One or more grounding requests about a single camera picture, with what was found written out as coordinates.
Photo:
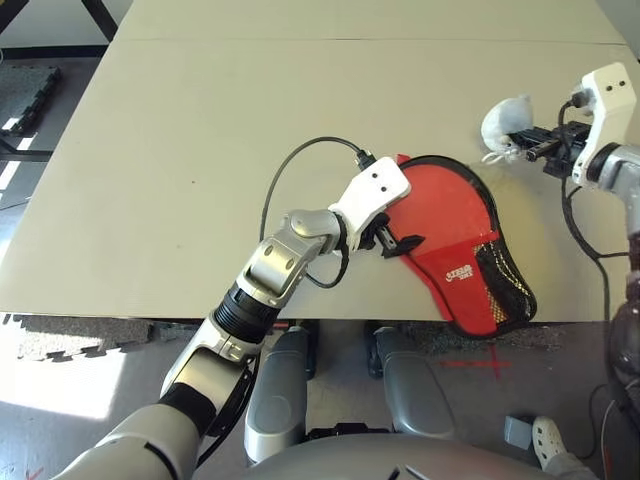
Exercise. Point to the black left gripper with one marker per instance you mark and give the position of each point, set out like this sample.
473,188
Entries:
375,237

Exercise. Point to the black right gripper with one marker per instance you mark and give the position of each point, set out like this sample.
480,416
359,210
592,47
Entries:
567,147

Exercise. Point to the red black paddle case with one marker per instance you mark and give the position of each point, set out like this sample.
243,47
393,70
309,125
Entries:
460,295

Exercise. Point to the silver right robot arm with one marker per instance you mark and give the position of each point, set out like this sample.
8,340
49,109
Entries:
620,170

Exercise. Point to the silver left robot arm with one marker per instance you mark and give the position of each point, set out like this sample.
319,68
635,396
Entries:
270,265

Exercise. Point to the grey right robot leg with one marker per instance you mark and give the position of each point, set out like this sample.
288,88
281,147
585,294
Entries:
415,390

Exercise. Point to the grey robot leg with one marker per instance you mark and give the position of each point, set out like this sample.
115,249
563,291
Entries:
275,395
415,390

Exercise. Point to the grey left robot leg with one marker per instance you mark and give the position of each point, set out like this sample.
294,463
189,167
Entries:
275,395

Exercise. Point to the grey robot torso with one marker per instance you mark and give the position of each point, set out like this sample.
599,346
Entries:
395,457

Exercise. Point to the small grey box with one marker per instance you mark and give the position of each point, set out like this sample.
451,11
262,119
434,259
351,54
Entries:
517,431

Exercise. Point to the white perforated clog shoe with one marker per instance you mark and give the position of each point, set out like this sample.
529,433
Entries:
547,440

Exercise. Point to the grey trouser leg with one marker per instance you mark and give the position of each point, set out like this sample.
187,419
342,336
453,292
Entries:
567,467

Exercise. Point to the grey foam floor mat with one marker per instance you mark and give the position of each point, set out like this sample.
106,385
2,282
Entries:
90,335

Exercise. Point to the black foam floor mat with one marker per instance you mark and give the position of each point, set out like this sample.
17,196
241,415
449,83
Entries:
27,95

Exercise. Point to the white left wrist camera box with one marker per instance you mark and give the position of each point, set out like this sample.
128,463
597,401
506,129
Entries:
372,192

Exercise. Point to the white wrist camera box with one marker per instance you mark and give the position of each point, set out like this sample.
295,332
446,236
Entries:
610,100
372,192

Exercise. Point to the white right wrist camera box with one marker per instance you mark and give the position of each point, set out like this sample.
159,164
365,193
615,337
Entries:
610,100

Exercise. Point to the black metal frame leg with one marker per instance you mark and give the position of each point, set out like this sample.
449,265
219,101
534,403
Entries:
102,17

